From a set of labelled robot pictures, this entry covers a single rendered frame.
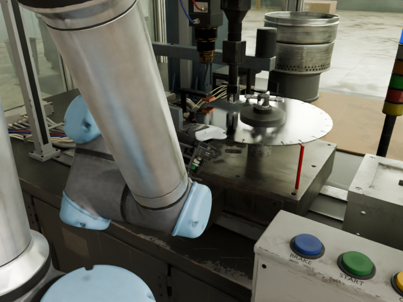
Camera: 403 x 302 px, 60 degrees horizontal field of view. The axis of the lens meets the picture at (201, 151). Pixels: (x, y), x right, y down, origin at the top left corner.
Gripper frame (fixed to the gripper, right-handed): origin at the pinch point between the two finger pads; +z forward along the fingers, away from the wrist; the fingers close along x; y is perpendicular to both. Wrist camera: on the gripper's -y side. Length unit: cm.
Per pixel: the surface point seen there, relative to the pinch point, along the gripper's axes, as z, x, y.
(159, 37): 75, 52, -135
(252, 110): 9.7, 15.4, -1.5
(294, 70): 62, 45, -27
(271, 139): 3.5, 9.8, 10.3
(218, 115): 5.1, 10.8, -6.8
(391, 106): 23.9, 28.2, 23.8
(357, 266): -8.7, -3.5, 37.8
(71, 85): 27, 3, -122
